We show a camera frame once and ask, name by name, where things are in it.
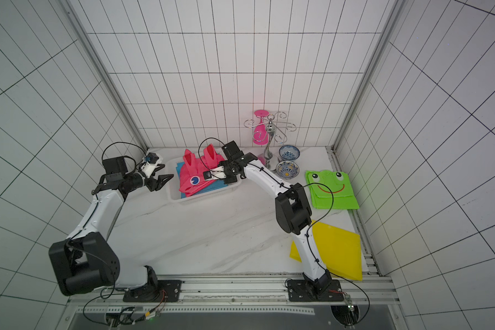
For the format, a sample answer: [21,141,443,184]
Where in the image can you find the white plastic perforated basket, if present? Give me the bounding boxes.
[165,158,241,203]

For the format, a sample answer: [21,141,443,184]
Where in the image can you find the blue raincoat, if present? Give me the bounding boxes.
[176,159,227,199]

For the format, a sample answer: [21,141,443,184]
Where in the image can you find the pink bunny face raincoat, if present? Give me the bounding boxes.
[177,144,224,197]

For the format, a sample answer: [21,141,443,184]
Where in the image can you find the green frog face raincoat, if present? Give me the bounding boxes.
[305,170,360,210]

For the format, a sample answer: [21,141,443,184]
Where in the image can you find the yellow raincoat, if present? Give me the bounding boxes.
[290,222,363,281]

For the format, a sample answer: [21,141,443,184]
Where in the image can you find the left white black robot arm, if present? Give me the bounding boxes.
[49,153,173,302]

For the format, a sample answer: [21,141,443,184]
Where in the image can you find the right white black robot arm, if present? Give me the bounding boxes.
[212,141,344,302]

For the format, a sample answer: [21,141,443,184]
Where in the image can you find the silver metal glass rack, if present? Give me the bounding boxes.
[244,111,297,171]

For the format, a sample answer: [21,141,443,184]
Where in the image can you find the pink plastic wine glass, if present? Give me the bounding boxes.
[253,109,270,146]

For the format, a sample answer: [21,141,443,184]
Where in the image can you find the near blue patterned bowl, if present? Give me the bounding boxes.
[275,160,300,180]

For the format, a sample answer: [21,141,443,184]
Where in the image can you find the blue patterned bowl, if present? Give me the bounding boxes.
[275,160,300,180]
[279,145,301,162]

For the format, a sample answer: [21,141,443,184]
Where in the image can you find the far blue patterned bowl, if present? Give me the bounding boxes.
[279,145,301,162]

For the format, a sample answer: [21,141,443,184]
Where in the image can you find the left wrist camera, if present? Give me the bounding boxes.
[138,153,163,178]

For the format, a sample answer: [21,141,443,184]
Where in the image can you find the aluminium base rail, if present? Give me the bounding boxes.
[66,274,400,322]

